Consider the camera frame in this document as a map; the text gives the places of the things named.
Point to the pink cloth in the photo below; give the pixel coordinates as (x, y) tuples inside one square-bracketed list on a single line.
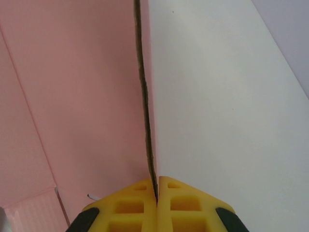
[(72, 96)]

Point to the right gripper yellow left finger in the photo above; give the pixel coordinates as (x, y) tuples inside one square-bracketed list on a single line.
[(135, 217)]

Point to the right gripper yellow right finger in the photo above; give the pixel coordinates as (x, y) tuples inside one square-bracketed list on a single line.
[(183, 217)]

